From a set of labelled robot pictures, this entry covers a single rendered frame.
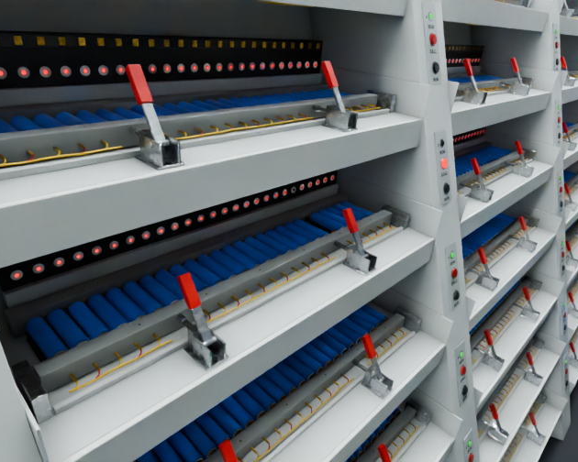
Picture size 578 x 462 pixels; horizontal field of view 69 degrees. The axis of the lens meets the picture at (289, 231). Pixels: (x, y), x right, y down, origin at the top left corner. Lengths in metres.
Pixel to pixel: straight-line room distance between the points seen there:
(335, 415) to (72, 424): 0.36
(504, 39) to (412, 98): 0.72
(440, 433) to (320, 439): 0.36
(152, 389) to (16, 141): 0.24
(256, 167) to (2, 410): 0.29
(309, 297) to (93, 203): 0.29
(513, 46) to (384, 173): 0.73
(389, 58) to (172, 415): 0.60
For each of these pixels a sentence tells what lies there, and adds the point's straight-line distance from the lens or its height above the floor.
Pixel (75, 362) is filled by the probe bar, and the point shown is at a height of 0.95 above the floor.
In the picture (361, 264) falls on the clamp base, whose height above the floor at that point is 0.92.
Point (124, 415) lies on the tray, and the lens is 0.42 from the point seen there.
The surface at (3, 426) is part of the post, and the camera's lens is 0.37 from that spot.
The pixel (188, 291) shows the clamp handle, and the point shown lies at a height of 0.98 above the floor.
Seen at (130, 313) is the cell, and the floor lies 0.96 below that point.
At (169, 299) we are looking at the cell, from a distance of 0.50.
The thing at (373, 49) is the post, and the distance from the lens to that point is 0.77.
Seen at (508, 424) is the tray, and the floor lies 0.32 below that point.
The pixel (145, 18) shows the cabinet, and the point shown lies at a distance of 0.64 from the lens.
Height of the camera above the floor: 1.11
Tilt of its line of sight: 13 degrees down
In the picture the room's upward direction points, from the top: 10 degrees counter-clockwise
